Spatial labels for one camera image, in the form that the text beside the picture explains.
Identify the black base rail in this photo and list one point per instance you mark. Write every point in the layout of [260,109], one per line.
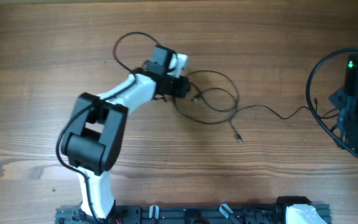
[258,213]

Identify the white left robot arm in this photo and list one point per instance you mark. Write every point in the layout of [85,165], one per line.
[92,138]

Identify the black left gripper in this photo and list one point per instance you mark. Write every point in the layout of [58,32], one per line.
[181,87]

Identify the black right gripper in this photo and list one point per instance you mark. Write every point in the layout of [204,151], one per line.
[337,98]

